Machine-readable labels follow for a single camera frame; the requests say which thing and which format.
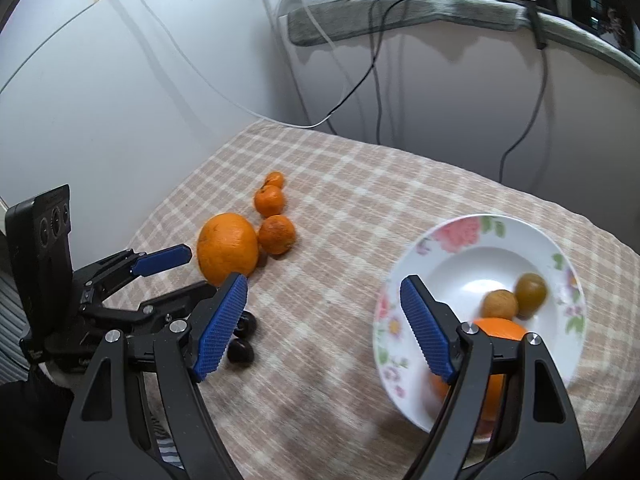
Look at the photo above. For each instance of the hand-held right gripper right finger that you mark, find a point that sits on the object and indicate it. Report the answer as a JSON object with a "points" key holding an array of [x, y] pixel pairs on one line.
{"points": [[425, 330]]}

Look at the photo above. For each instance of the dark cloth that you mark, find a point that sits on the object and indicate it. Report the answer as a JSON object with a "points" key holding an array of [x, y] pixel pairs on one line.
{"points": [[30, 425]]}

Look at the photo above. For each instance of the large orange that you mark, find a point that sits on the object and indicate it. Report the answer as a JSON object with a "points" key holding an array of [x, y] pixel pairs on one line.
{"points": [[495, 335], [227, 250]]}

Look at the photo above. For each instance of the grey stone window ledge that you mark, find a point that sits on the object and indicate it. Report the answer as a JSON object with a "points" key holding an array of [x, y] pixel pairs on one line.
{"points": [[450, 5]]}

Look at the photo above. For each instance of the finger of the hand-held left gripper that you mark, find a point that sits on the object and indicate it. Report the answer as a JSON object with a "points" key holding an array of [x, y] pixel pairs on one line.
{"points": [[165, 305], [162, 260]]}

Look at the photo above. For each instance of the white floral plate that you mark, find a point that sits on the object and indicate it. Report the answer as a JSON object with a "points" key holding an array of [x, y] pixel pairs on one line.
{"points": [[465, 270]]}

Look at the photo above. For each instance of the small tangerine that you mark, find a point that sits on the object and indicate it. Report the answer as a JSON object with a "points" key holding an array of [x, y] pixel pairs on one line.
{"points": [[276, 234], [270, 200], [274, 179]]}

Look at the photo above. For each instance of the beige checked tablecloth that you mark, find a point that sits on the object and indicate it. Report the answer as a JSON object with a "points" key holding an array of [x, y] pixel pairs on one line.
{"points": [[340, 240]]}

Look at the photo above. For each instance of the dark plum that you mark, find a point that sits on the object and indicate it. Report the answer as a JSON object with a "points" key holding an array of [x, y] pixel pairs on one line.
{"points": [[241, 351], [246, 323]]}

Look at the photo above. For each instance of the olive green round fruit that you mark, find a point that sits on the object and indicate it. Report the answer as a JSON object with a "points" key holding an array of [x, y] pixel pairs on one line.
{"points": [[531, 287]]}

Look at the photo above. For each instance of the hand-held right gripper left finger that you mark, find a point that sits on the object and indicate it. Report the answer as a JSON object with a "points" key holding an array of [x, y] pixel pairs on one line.
{"points": [[222, 325]]}

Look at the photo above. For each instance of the grey striped cloth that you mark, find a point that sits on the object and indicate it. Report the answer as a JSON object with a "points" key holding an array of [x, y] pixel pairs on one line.
{"points": [[11, 330]]}

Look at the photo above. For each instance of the brown round fruit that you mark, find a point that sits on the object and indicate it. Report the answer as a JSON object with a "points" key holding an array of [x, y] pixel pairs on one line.
{"points": [[500, 304]]}

